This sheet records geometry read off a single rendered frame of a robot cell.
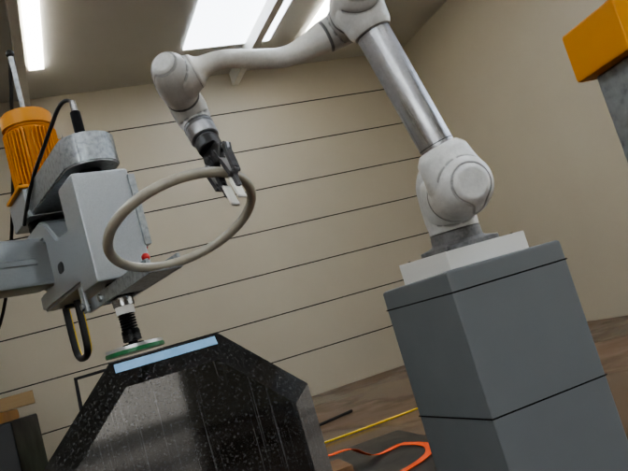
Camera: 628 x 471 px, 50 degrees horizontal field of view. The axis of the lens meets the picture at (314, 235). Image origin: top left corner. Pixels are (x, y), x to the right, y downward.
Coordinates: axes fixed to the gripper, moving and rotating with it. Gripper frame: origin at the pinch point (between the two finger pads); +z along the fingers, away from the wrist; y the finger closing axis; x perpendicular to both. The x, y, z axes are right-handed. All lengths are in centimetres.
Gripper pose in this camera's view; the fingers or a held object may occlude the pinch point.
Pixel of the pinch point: (234, 192)
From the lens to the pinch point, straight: 192.6
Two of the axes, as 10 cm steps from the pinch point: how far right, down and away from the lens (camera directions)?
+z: 4.6, 7.8, -4.1
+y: -5.9, 6.2, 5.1
